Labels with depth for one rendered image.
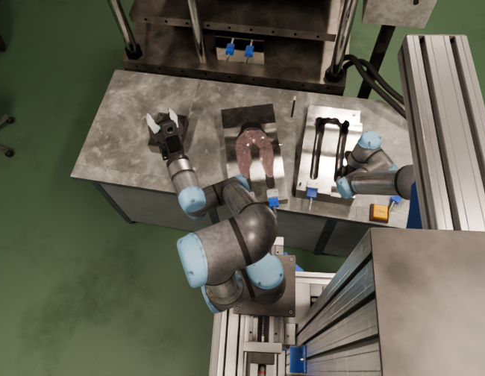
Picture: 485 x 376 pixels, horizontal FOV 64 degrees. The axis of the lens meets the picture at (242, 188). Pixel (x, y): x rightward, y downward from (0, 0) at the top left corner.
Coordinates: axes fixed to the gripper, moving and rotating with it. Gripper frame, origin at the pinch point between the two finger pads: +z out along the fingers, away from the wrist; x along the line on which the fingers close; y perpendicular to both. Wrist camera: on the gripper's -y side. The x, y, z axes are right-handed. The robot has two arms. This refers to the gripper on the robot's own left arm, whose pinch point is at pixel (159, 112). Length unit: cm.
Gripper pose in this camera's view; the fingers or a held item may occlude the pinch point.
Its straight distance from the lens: 130.9
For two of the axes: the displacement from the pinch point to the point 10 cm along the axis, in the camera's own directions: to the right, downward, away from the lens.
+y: -0.8, 4.8, 8.7
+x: 9.2, -3.0, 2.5
